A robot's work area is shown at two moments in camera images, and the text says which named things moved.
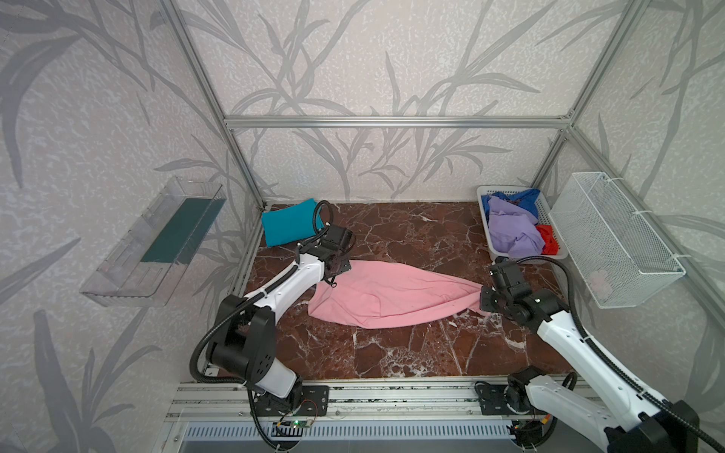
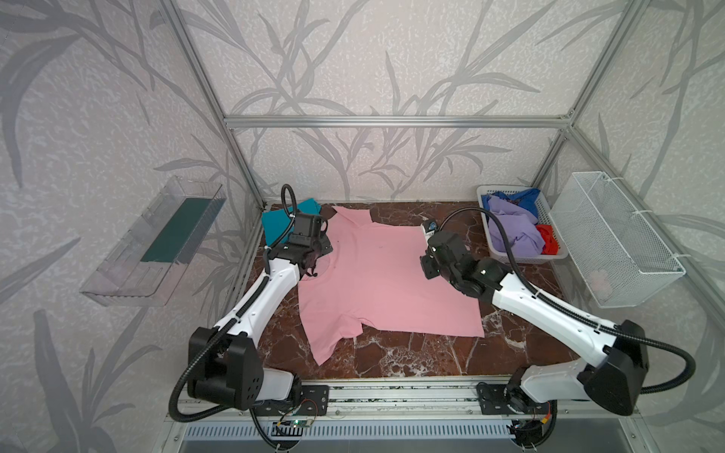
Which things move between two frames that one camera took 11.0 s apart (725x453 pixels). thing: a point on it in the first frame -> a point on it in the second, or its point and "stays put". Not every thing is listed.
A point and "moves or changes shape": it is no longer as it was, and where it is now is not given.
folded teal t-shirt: (292, 223) stays put
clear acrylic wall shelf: (151, 260) stays put
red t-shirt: (550, 245) stays put
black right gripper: (490, 297) -> (429, 263)
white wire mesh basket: (615, 254) stays put
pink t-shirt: (379, 294) moves or changes shape
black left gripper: (338, 266) -> (315, 252)
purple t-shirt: (512, 229) stays put
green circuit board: (299, 424) stays put
